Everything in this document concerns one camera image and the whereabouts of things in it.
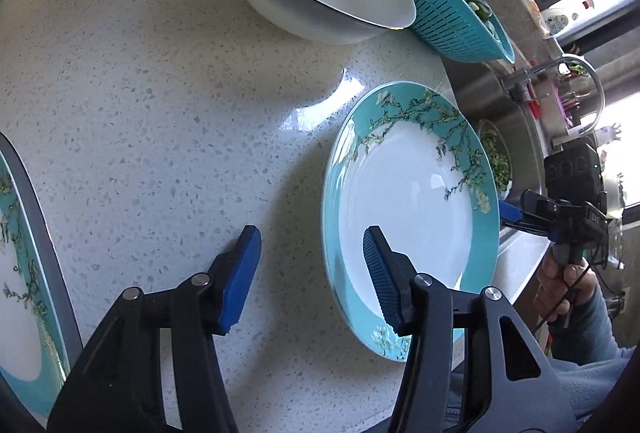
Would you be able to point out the small teal floral plate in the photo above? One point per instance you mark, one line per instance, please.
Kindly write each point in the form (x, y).
(15, 313)

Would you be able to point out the steel sink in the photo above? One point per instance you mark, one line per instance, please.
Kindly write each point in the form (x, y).
(480, 88)

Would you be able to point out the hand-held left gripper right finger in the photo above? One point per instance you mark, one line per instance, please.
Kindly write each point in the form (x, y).
(382, 283)

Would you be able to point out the chopped greens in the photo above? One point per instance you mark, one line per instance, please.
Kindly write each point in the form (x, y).
(500, 168)

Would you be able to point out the person's right hand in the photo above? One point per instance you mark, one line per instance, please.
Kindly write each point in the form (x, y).
(550, 288)

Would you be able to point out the chrome faucet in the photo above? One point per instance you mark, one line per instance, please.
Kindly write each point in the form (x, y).
(520, 80)

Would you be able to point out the large teal floral plate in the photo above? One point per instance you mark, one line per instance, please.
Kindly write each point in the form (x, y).
(410, 213)

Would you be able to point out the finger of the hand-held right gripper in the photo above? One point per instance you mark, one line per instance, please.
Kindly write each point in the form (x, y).
(530, 229)
(510, 211)

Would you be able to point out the glass bowl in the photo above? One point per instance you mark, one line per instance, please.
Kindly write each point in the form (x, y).
(484, 133)

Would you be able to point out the person's right forearm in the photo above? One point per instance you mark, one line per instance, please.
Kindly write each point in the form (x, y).
(595, 348)

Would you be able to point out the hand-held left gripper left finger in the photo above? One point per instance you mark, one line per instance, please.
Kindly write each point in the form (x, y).
(242, 283)

